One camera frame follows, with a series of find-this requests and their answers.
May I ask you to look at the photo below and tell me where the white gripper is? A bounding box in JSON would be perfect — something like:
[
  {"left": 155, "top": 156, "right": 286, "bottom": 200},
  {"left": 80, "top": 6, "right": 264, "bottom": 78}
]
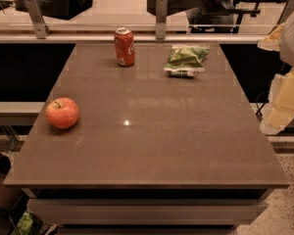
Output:
[{"left": 258, "top": 12, "right": 294, "bottom": 135}]

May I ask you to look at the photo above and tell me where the green jalapeno chip bag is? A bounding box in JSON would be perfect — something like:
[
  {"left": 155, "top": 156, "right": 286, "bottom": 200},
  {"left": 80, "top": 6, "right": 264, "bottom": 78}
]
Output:
[{"left": 164, "top": 45, "right": 210, "bottom": 78}]

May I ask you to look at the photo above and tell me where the red apple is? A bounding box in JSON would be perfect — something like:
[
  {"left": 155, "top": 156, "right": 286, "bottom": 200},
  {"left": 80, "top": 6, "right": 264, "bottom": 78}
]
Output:
[{"left": 45, "top": 98, "right": 79, "bottom": 129}]

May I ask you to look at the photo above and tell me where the green bag under table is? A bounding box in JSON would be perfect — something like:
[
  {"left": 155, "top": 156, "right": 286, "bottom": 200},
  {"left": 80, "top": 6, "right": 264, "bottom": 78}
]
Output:
[{"left": 11, "top": 211, "right": 43, "bottom": 235}]

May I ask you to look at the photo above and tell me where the person sitting in background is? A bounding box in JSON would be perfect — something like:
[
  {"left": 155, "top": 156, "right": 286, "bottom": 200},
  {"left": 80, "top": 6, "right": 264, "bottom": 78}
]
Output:
[{"left": 186, "top": 0, "right": 233, "bottom": 33}]

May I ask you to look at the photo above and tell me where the red soda can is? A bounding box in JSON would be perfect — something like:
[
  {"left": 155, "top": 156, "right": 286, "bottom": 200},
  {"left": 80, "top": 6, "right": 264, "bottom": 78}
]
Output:
[{"left": 115, "top": 27, "right": 135, "bottom": 67}]

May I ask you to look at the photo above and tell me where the brown cardboard box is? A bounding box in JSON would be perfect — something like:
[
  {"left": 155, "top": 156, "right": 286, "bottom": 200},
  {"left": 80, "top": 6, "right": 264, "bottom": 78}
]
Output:
[{"left": 0, "top": 154, "right": 25, "bottom": 215}]

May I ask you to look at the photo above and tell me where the black cable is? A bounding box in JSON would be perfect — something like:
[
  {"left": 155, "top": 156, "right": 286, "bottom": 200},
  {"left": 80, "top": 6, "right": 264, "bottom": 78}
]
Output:
[{"left": 254, "top": 91, "right": 271, "bottom": 117}]

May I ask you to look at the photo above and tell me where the right metal railing bracket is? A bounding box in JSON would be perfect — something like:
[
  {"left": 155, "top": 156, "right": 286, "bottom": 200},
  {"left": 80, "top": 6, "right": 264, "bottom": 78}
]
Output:
[{"left": 274, "top": 0, "right": 294, "bottom": 28}]

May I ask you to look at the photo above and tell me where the metal railing bracket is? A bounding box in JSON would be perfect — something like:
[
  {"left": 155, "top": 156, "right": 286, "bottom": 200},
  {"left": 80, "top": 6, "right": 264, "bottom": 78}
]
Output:
[
  {"left": 155, "top": 0, "right": 168, "bottom": 39},
  {"left": 274, "top": 0, "right": 294, "bottom": 28},
  {"left": 24, "top": 0, "right": 49, "bottom": 39}
]

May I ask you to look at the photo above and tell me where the middle metal railing bracket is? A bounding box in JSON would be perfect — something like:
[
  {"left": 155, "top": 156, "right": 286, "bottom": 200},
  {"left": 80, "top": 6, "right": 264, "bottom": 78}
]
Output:
[{"left": 155, "top": 0, "right": 168, "bottom": 39}]

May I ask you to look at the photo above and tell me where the left metal railing bracket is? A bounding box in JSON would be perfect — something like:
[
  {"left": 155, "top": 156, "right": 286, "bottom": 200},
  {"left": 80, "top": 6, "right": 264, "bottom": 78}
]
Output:
[{"left": 24, "top": 0, "right": 49, "bottom": 39}]

